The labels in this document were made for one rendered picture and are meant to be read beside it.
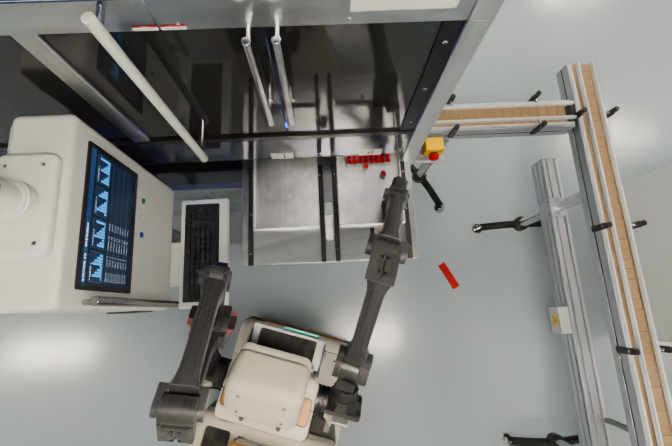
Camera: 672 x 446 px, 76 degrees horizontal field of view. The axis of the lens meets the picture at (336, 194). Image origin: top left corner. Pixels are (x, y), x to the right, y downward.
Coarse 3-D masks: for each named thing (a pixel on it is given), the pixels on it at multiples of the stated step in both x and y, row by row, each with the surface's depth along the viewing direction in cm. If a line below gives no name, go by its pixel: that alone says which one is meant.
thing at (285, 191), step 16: (256, 160) 180; (272, 160) 180; (288, 160) 180; (304, 160) 180; (256, 176) 178; (272, 176) 178; (288, 176) 179; (304, 176) 179; (256, 192) 177; (272, 192) 177; (288, 192) 177; (304, 192) 177; (256, 208) 175; (272, 208) 175; (288, 208) 175; (304, 208) 175; (256, 224) 173; (272, 224) 173; (288, 224) 173; (304, 224) 174
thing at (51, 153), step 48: (48, 144) 110; (96, 144) 122; (48, 192) 103; (96, 192) 120; (144, 192) 153; (0, 240) 100; (48, 240) 101; (96, 240) 119; (144, 240) 151; (0, 288) 101; (48, 288) 101; (96, 288) 117; (144, 288) 149
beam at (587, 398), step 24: (552, 168) 217; (552, 192) 213; (552, 216) 210; (552, 240) 211; (552, 264) 212; (576, 264) 204; (576, 288) 201; (576, 312) 199; (576, 336) 196; (576, 360) 196; (576, 384) 196; (576, 408) 197; (600, 408) 189; (600, 432) 186
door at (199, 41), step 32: (128, 32) 92; (160, 32) 92; (192, 32) 93; (224, 32) 94; (256, 32) 94; (96, 64) 103; (160, 64) 104; (192, 64) 105; (224, 64) 105; (128, 96) 118; (160, 96) 119; (192, 96) 120; (224, 96) 121; (256, 96) 122; (160, 128) 139; (192, 128) 140; (224, 128) 142; (256, 128) 143
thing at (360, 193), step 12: (336, 156) 178; (396, 156) 182; (336, 168) 180; (348, 168) 180; (360, 168) 180; (372, 168) 180; (384, 168) 180; (396, 168) 180; (348, 180) 179; (360, 180) 179; (372, 180) 179; (384, 180) 179; (348, 192) 177; (360, 192) 177; (372, 192) 177; (348, 204) 176; (360, 204) 176; (372, 204) 176; (348, 216) 175; (360, 216) 175; (372, 216) 175
